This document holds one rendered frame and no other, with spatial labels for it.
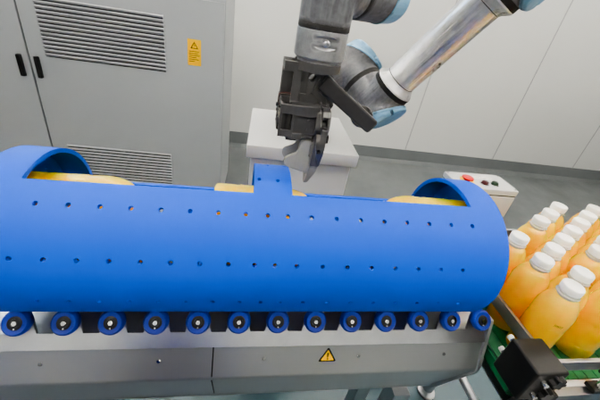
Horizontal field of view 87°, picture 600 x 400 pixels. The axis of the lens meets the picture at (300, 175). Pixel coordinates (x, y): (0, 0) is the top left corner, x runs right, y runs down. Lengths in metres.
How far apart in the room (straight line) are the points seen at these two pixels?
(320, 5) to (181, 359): 0.66
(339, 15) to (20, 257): 0.55
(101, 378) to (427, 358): 0.66
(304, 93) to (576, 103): 4.47
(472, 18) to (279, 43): 2.59
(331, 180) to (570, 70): 3.90
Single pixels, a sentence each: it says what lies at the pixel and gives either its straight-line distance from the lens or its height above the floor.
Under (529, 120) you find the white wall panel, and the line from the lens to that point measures 4.57.
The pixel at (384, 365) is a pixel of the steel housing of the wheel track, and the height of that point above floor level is 0.86.
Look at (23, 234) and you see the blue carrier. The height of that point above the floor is 1.17.
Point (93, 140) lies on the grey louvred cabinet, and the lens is 2.46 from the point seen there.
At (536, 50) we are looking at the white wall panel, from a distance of 4.26.
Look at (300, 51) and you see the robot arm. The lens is 0.48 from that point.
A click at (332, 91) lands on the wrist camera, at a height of 1.40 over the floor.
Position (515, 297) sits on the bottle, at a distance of 0.91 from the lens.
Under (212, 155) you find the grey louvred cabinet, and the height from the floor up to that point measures 0.48.
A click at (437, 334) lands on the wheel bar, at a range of 0.82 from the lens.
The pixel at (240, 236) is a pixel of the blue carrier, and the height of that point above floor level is 1.18.
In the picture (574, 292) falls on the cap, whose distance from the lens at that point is 0.83.
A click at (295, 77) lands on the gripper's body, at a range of 0.49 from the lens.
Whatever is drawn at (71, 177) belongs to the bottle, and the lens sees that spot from 0.66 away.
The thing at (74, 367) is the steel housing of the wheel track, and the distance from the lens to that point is 0.79.
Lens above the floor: 1.52
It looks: 29 degrees down
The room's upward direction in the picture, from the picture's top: 10 degrees clockwise
